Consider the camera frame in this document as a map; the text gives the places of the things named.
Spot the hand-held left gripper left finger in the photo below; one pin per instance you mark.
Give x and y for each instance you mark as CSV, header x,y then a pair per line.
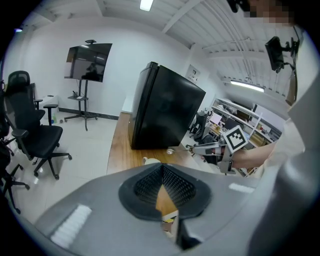
x,y
100,200

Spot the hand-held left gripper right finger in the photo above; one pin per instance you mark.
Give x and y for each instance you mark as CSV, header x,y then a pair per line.
x,y
225,200

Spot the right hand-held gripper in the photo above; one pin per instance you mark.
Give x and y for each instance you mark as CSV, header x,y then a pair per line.
x,y
235,140

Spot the white cup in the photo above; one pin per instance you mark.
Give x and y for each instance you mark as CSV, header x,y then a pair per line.
x,y
151,161

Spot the person's right forearm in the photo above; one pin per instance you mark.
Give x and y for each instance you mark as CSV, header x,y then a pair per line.
x,y
252,157

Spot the black office chair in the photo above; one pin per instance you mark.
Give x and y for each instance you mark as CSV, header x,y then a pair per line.
x,y
201,125
3,112
37,135
10,180

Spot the monitor with pink screen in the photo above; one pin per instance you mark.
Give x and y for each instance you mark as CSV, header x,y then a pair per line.
x,y
216,119

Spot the wooden table with black legs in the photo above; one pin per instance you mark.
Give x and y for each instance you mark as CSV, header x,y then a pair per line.
x,y
120,150

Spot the black mini fridge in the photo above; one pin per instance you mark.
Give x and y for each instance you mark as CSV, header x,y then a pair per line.
x,y
167,107

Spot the grey electrical panel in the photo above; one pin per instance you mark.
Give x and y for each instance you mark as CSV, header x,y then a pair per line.
x,y
193,73

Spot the person's beige clothing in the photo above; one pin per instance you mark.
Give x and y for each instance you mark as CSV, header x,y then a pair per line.
x,y
300,150

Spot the black rolling screen stand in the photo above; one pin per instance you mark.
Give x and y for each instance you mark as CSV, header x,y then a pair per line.
x,y
85,110

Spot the white low cabinet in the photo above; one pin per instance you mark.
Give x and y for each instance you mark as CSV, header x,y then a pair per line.
x,y
51,102

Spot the black flat screen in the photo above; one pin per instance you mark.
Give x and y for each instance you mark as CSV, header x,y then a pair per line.
x,y
86,62

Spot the white wall shelf unit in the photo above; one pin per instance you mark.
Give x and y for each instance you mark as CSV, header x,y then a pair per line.
x,y
250,117

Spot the black device on mount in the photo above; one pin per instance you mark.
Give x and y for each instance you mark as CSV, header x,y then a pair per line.
x,y
277,53

